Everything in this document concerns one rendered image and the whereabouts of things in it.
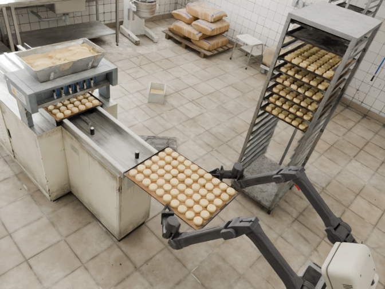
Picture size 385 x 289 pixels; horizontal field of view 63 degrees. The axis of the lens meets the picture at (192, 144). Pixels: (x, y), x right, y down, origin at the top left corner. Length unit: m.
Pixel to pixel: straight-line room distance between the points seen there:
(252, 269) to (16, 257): 1.88
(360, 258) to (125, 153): 1.56
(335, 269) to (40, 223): 2.32
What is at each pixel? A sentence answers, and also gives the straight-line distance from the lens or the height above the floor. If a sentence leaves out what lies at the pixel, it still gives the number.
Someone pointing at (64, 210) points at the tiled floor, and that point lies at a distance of 3.06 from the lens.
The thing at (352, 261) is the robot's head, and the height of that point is 1.31.
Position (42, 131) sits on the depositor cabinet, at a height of 0.84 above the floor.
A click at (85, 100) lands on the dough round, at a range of 2.68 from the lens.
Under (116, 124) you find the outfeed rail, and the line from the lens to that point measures 2.48.
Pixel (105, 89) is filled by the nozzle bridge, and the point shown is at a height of 0.93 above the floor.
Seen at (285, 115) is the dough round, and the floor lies 1.05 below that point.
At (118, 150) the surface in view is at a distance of 2.31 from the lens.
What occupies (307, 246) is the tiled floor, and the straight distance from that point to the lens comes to 3.22.
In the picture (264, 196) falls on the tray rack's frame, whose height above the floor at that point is 0.15.
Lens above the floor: 2.39
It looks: 40 degrees down
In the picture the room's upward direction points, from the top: 11 degrees clockwise
